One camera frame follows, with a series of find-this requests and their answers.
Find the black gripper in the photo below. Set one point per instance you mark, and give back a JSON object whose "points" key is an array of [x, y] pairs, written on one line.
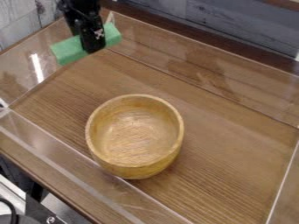
{"points": [[85, 22]]}

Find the green rectangular block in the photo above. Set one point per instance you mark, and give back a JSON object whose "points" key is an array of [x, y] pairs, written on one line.
{"points": [[69, 50]]}

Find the brown wooden bowl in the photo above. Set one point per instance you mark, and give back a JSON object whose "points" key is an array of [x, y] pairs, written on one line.
{"points": [[134, 135]]}

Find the clear acrylic corner bracket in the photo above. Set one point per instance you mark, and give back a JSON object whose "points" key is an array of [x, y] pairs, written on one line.
{"points": [[112, 18]]}

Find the clear acrylic tray wall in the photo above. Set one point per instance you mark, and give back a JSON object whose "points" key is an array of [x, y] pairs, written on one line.
{"points": [[43, 139]]}

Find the black metal table frame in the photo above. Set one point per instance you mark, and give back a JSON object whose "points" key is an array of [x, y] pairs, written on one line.
{"points": [[26, 201]]}

